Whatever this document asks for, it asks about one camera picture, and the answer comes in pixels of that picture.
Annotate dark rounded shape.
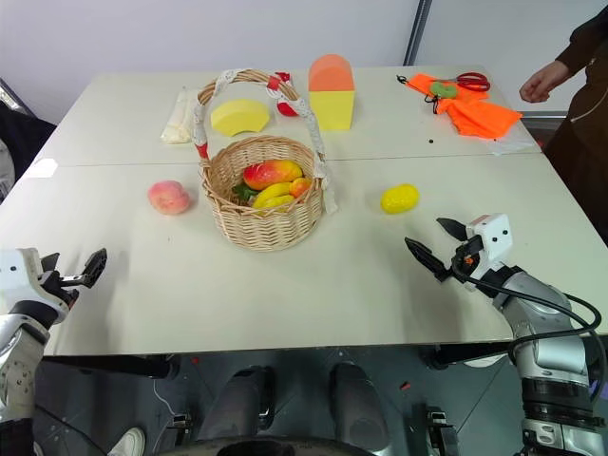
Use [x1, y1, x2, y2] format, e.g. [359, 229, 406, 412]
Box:
[198, 365, 276, 442]

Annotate grey metal wall post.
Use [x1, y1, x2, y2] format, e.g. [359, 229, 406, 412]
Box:
[402, 0, 441, 67]

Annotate yellow foam arch block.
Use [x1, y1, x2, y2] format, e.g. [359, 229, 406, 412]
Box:
[210, 99, 271, 138]

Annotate white shoe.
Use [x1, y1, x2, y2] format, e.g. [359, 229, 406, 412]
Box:
[109, 427, 146, 456]

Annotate small orange fruit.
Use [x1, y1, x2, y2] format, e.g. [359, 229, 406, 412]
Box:
[289, 176, 314, 199]

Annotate bystander's bare hand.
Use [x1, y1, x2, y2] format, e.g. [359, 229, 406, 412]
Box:
[519, 61, 572, 103]

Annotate green heart shaped toy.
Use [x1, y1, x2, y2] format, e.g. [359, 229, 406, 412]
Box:
[428, 81, 459, 100]

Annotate white plastic packet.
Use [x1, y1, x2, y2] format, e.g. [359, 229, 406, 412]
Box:
[158, 86, 199, 144]

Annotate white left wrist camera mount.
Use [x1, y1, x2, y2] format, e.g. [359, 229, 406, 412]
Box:
[0, 247, 68, 326]

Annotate yellow banana bunch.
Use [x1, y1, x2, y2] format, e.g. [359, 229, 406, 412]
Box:
[251, 181, 296, 214]

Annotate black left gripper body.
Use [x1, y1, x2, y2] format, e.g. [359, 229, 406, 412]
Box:
[39, 269, 81, 311]

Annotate yellow lemon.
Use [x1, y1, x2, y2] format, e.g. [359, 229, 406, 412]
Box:
[380, 182, 422, 216]

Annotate orange foam half cylinder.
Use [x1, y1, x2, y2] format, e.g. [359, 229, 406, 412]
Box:
[308, 53, 355, 93]

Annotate orange cloth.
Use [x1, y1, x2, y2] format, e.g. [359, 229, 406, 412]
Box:
[407, 71, 524, 140]

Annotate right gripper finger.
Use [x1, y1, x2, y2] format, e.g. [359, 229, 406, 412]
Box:
[404, 237, 452, 285]
[436, 217, 470, 244]

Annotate pink peach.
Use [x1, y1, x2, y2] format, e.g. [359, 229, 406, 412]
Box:
[146, 180, 193, 217]

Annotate bystander in brown clothing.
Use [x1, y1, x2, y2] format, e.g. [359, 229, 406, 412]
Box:
[542, 0, 608, 251]

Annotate red yellow mango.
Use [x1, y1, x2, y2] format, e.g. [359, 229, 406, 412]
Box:
[242, 160, 304, 192]

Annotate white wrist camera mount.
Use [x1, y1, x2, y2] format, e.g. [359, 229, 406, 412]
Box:
[464, 213, 515, 281]
[0, 247, 68, 326]

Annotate yellow foam cube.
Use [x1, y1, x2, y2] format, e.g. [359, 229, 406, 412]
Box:
[309, 87, 357, 132]

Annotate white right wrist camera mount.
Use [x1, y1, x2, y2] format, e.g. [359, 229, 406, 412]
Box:
[464, 213, 515, 281]

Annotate wicker basket with lace handle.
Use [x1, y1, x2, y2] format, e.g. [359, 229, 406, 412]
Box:
[191, 67, 339, 254]

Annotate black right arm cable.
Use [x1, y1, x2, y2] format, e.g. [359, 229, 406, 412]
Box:
[450, 258, 602, 365]

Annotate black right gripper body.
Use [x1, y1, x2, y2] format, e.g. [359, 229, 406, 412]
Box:
[449, 234, 486, 282]

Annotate red handled scissors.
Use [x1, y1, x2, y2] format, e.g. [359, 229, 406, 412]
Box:
[445, 71, 492, 93]

